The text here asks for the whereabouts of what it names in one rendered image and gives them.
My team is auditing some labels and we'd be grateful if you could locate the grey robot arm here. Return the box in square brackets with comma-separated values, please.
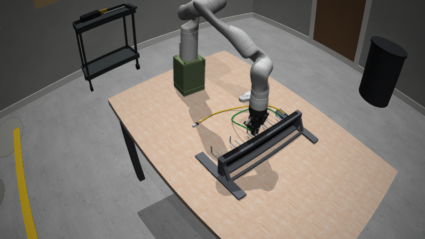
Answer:
[178, 0, 273, 111]

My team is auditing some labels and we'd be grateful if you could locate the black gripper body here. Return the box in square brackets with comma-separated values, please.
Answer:
[248, 105, 267, 124]

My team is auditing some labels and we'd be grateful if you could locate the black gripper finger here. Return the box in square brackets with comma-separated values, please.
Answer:
[244, 117, 259, 136]
[256, 112, 269, 134]

